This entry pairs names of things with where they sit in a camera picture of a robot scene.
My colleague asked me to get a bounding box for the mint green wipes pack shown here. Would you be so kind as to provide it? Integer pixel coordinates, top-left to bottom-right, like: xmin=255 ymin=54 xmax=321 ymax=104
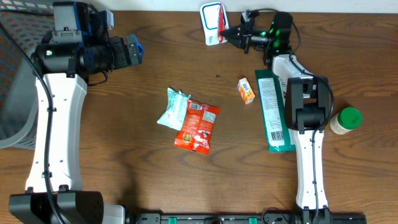
xmin=157 ymin=88 xmax=191 ymax=131

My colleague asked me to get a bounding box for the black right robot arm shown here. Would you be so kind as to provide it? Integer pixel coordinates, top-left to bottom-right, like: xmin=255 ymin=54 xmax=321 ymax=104
xmin=221 ymin=10 xmax=335 ymax=223

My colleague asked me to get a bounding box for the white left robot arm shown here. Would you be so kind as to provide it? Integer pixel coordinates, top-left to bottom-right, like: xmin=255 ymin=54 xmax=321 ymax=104
xmin=9 ymin=30 xmax=144 ymax=223

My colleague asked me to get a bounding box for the red sachet stick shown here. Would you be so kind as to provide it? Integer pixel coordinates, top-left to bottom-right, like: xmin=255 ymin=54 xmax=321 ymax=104
xmin=217 ymin=2 xmax=225 ymax=44

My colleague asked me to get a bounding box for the small orange box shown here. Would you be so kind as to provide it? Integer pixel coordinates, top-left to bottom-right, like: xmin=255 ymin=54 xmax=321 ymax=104
xmin=237 ymin=78 xmax=255 ymax=105

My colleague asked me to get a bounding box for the grey plastic mesh basket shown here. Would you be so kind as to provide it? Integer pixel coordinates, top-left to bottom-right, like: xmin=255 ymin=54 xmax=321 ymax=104
xmin=1 ymin=1 xmax=54 ymax=150

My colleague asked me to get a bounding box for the green product pouch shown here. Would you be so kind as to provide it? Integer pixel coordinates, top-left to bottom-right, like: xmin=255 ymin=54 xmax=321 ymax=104
xmin=255 ymin=69 xmax=296 ymax=153

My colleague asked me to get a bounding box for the green lid spice jar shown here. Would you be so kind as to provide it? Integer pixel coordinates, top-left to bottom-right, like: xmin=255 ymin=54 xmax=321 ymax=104
xmin=330 ymin=107 xmax=363 ymax=135

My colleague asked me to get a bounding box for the white barcode scanner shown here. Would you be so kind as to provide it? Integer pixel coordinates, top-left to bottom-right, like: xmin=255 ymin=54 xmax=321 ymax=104
xmin=200 ymin=2 xmax=229 ymax=46

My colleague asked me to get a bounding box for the orange snack packet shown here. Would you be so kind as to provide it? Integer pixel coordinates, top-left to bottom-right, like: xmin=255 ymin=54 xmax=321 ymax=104
xmin=174 ymin=100 xmax=220 ymax=155

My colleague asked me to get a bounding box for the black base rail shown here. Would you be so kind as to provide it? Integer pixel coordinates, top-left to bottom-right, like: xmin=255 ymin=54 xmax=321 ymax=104
xmin=127 ymin=212 xmax=368 ymax=224

